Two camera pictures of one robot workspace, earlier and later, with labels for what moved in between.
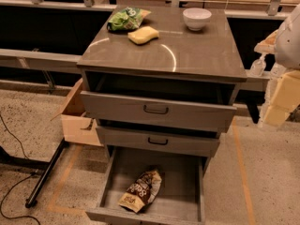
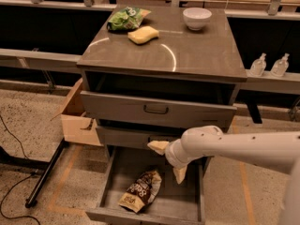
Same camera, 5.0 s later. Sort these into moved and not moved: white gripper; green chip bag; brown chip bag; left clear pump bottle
Moved: white gripper
Not moved: green chip bag; brown chip bag; left clear pump bottle
